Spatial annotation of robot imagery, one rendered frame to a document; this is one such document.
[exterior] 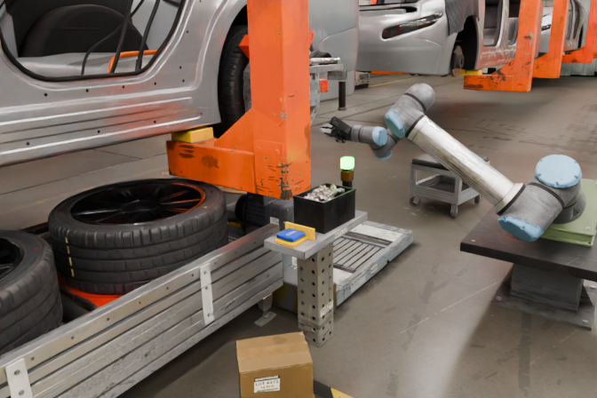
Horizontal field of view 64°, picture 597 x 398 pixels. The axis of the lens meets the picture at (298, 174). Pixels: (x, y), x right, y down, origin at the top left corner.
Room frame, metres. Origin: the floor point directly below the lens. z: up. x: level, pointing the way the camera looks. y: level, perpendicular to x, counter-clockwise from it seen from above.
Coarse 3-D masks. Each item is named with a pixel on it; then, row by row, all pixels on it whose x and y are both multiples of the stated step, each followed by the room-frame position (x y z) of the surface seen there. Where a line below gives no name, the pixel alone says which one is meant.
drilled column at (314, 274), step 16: (320, 256) 1.53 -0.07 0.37; (304, 272) 1.56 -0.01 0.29; (320, 272) 1.52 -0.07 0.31; (304, 288) 1.56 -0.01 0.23; (320, 288) 1.52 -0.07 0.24; (304, 304) 1.56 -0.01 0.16; (320, 304) 1.52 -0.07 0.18; (304, 320) 1.56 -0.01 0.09; (320, 320) 1.52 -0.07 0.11; (320, 336) 1.52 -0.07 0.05
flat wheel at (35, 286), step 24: (0, 240) 1.41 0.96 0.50; (24, 240) 1.40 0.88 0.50; (0, 264) 1.41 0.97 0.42; (24, 264) 1.23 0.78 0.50; (48, 264) 1.26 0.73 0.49; (0, 288) 1.09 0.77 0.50; (24, 288) 1.13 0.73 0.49; (48, 288) 1.23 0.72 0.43; (0, 312) 1.05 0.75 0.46; (24, 312) 1.11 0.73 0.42; (48, 312) 1.21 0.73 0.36; (0, 336) 1.04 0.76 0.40; (24, 336) 1.10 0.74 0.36
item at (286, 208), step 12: (240, 204) 2.13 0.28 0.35; (252, 204) 2.10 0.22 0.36; (264, 204) 2.07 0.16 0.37; (276, 204) 1.98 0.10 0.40; (288, 204) 1.98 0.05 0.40; (240, 216) 2.12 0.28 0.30; (252, 216) 2.07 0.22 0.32; (264, 216) 2.04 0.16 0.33; (276, 216) 1.96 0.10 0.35; (288, 216) 1.95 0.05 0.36; (252, 228) 2.13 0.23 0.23; (288, 264) 2.01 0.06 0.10
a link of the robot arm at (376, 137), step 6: (366, 126) 2.40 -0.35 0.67; (372, 126) 2.39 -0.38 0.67; (360, 132) 2.38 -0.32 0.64; (366, 132) 2.36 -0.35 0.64; (372, 132) 2.34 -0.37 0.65; (378, 132) 2.33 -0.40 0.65; (384, 132) 2.36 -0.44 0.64; (360, 138) 2.38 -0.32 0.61; (366, 138) 2.36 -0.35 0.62; (372, 138) 2.33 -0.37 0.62; (378, 138) 2.32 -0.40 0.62; (384, 138) 2.35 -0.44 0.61; (372, 144) 2.36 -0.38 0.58; (378, 144) 2.33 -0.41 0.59; (384, 144) 2.35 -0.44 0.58
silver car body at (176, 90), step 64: (64, 0) 3.43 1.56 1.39; (128, 0) 3.84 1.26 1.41; (192, 0) 2.10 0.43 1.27; (320, 0) 2.81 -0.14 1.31; (0, 64) 1.46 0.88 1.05; (64, 64) 2.50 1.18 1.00; (128, 64) 2.20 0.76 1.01; (192, 64) 2.07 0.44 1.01; (0, 128) 1.41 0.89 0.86; (64, 128) 1.57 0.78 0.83; (128, 128) 1.77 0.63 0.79; (192, 128) 2.02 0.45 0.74
